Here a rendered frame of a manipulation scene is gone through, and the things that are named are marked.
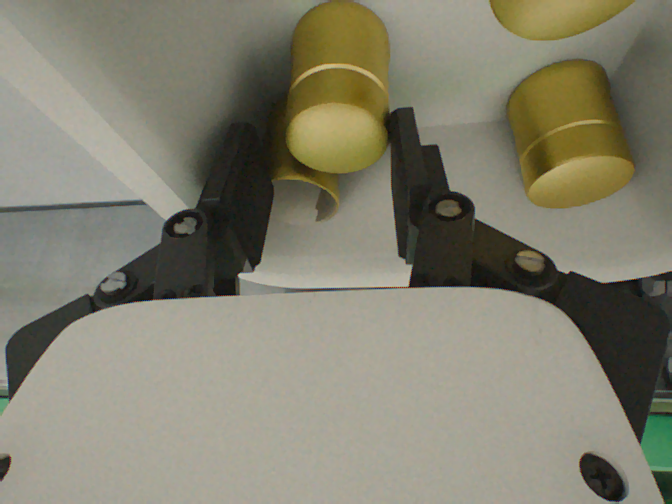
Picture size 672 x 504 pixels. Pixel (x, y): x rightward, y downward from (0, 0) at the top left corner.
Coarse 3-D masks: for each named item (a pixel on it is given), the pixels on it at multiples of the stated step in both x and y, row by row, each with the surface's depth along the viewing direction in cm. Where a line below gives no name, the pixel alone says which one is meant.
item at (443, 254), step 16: (448, 192) 9; (432, 208) 9; (448, 208) 9; (464, 208) 9; (432, 224) 9; (448, 224) 9; (464, 224) 9; (432, 240) 8; (448, 240) 8; (464, 240) 8; (416, 256) 8; (432, 256) 8; (448, 256) 8; (464, 256) 8; (416, 272) 8; (432, 272) 8; (448, 272) 8; (464, 272) 8
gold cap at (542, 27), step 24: (504, 0) 8; (528, 0) 8; (552, 0) 8; (576, 0) 8; (600, 0) 8; (624, 0) 8; (504, 24) 8; (528, 24) 8; (552, 24) 8; (576, 24) 8; (600, 24) 8
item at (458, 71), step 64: (0, 0) 6; (64, 0) 7; (128, 0) 8; (192, 0) 11; (256, 0) 12; (320, 0) 12; (384, 0) 12; (448, 0) 12; (640, 0) 12; (0, 64) 7; (64, 64) 7; (128, 64) 8; (192, 64) 11; (256, 64) 15; (448, 64) 14; (512, 64) 14; (640, 64) 13; (64, 128) 8; (128, 128) 8; (192, 128) 11; (256, 128) 15; (448, 128) 17; (640, 128) 14; (192, 192) 11; (384, 192) 17; (512, 192) 16; (640, 192) 14; (320, 256) 16; (384, 256) 16; (576, 256) 15; (640, 256) 14
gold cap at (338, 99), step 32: (320, 32) 12; (352, 32) 12; (384, 32) 13; (320, 64) 11; (352, 64) 11; (384, 64) 12; (288, 96) 12; (320, 96) 11; (352, 96) 11; (384, 96) 12; (288, 128) 12; (320, 128) 12; (352, 128) 11; (384, 128) 11; (320, 160) 13; (352, 160) 13
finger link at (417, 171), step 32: (416, 128) 11; (416, 160) 10; (416, 192) 10; (416, 224) 10; (480, 224) 9; (480, 256) 9; (512, 256) 9; (544, 256) 8; (512, 288) 8; (544, 288) 8
